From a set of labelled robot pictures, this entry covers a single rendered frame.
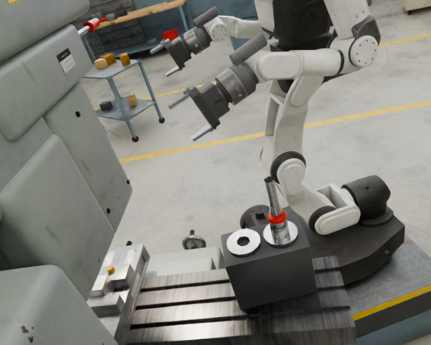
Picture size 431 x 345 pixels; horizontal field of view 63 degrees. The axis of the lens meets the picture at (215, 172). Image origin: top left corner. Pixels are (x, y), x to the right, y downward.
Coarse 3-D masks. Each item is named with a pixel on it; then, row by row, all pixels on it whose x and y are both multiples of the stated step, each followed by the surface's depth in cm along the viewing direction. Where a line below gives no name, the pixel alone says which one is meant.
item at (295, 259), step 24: (240, 240) 95; (264, 240) 93; (288, 240) 89; (240, 264) 89; (264, 264) 89; (288, 264) 90; (312, 264) 91; (240, 288) 94; (264, 288) 94; (288, 288) 95; (312, 288) 96
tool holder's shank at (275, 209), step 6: (264, 180) 82; (270, 180) 82; (270, 186) 82; (270, 192) 83; (276, 192) 84; (270, 198) 84; (276, 198) 84; (270, 204) 85; (276, 204) 85; (270, 210) 87; (276, 210) 86; (282, 210) 87; (276, 216) 87
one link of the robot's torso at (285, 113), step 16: (272, 80) 129; (304, 80) 114; (320, 80) 115; (272, 96) 128; (288, 96) 117; (304, 96) 117; (272, 112) 132; (288, 112) 120; (304, 112) 122; (272, 128) 136; (288, 128) 126; (272, 144) 130; (288, 144) 130; (272, 160) 132; (304, 160) 134; (272, 176) 134
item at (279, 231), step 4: (268, 220) 89; (272, 224) 88; (276, 224) 87; (280, 224) 87; (284, 224) 88; (272, 228) 89; (276, 228) 88; (280, 228) 88; (284, 228) 88; (288, 228) 90; (272, 232) 90; (276, 232) 89; (280, 232) 89; (284, 232) 89; (288, 232) 90; (276, 236) 90; (280, 236) 90; (284, 236) 90
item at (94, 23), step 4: (92, 20) 83; (96, 20) 84; (84, 24) 81; (88, 24) 81; (92, 24) 81; (96, 24) 83; (84, 28) 79; (88, 28) 80; (92, 28) 82; (80, 32) 76; (84, 32) 78; (80, 36) 76
